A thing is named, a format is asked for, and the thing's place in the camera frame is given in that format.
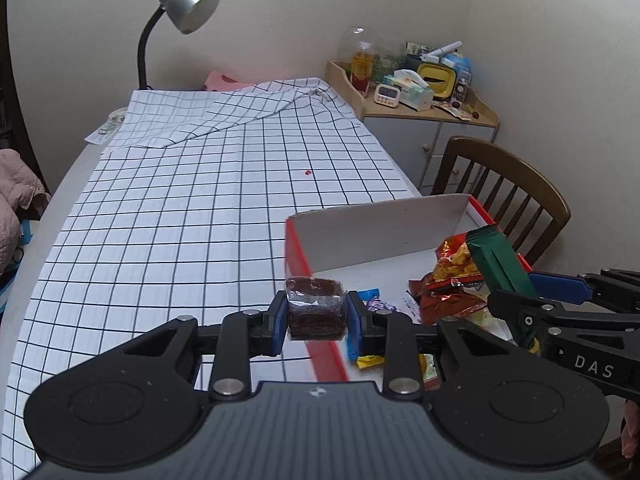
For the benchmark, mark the red cardboard box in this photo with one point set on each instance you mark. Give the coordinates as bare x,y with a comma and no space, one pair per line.
360,240

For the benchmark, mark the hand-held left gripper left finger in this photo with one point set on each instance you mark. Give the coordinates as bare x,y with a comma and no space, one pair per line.
278,321

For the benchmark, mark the silver gooseneck desk lamp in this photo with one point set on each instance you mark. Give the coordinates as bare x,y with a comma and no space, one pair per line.
187,5

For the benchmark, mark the blue and white pouch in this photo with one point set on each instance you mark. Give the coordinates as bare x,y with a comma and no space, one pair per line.
459,64

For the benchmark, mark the person's right hand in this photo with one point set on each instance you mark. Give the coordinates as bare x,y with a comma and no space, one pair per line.
631,435

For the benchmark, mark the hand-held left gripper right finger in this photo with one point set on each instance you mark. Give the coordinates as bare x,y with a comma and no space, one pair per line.
356,321

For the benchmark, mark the brown wooden chair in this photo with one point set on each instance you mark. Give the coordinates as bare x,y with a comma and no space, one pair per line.
500,155

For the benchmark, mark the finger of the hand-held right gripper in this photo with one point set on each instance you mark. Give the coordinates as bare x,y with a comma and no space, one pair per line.
520,307
557,286

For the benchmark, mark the blue and white bag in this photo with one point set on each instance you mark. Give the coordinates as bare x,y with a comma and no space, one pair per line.
25,234

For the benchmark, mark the clear plastic packet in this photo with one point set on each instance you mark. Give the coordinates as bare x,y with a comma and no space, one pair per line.
107,125

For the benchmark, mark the orange liquid bottle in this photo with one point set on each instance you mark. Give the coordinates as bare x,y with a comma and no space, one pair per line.
361,67

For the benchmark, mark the green box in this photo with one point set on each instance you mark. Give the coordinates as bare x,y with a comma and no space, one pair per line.
415,51

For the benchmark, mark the tissue box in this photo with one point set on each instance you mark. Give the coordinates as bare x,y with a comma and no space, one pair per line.
412,92

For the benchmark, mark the green snack packet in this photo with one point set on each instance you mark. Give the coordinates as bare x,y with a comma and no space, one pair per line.
500,265

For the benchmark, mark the dark brown cake packet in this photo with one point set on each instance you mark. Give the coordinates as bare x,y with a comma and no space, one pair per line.
315,315

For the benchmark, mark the blue cookie packet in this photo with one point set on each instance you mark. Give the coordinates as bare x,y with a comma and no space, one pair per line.
370,293

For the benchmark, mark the white digital timer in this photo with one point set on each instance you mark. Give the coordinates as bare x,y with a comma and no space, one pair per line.
387,95

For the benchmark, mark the clear egg yolk pastry packet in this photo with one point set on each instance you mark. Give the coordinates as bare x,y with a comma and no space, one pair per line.
429,367

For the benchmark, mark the clear glass dome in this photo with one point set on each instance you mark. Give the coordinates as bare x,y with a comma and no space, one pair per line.
350,45

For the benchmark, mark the white tube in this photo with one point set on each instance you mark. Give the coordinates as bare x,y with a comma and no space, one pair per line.
442,50

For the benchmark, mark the yellow storage box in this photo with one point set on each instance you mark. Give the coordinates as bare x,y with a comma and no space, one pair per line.
440,77

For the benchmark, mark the pink puffer jacket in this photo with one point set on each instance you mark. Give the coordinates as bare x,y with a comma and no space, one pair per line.
12,195

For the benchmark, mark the white checkered tablecloth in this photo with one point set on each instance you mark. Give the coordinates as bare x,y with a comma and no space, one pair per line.
200,185

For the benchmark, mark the brown-red snack bag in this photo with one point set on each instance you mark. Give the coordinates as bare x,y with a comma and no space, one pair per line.
450,306

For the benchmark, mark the red chips bag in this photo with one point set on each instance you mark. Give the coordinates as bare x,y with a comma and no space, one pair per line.
455,265

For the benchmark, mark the pink paper item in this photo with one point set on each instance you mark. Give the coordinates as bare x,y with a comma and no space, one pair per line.
225,81

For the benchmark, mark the wooden side cabinet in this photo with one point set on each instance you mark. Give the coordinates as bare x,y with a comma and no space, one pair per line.
400,127

